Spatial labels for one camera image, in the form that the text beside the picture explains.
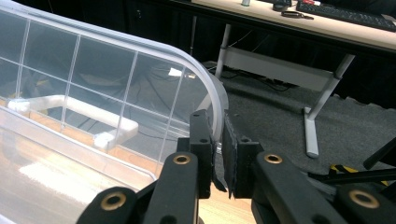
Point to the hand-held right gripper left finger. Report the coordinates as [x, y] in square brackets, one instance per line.
[204, 155]

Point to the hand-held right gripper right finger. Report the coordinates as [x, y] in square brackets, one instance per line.
[239, 168]

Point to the clear plastic storage box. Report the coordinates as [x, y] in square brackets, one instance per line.
[93, 62]

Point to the yellow black floor tape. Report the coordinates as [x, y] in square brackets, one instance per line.
[342, 169]

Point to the black metal stand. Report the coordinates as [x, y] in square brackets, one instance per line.
[351, 178]

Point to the small dark object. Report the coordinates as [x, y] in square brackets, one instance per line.
[294, 14]

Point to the black computer mouse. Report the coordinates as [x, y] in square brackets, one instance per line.
[281, 5]

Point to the wooden desk with white legs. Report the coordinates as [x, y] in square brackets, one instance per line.
[342, 29]

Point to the black computer keyboard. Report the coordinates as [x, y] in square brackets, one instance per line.
[348, 14]

